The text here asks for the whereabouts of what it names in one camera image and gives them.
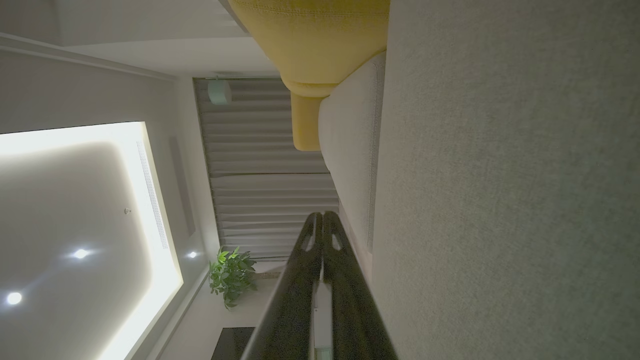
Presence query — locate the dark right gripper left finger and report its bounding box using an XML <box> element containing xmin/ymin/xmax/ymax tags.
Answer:
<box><xmin>241</xmin><ymin>212</ymin><xmax>324</xmax><ymax>360</ymax></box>

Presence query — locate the grey pleated curtain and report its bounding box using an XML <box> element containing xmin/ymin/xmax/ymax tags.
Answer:
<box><xmin>193</xmin><ymin>76</ymin><xmax>342</xmax><ymax>262</ymax></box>

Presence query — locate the black glossy panel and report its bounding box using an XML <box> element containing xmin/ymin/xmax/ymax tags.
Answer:
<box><xmin>210</xmin><ymin>327</ymin><xmax>256</xmax><ymax>360</ymax></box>

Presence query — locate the green leafy plant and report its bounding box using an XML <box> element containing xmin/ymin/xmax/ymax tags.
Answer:
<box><xmin>208</xmin><ymin>245</ymin><xmax>259</xmax><ymax>310</ymax></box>

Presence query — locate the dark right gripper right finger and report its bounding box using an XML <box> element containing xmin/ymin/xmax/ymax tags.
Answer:
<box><xmin>323</xmin><ymin>211</ymin><xmax>399</xmax><ymax>360</ymax></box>

